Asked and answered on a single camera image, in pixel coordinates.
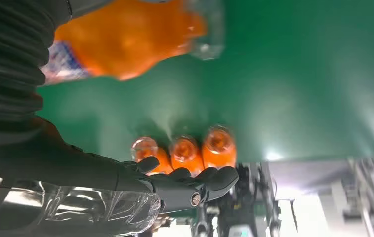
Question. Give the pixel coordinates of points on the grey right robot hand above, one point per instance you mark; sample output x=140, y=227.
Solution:
x=75, y=183

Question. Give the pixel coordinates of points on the small orange bottle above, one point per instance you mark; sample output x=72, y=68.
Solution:
x=147, y=150
x=219, y=147
x=185, y=152

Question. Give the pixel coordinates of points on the ribbed grey right arm sleeve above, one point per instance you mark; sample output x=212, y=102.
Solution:
x=10, y=59

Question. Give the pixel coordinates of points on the dark conveyor machinery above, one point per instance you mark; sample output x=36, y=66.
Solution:
x=239, y=209

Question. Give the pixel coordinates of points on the pale metal machine frame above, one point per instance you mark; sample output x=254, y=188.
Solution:
x=370, y=196

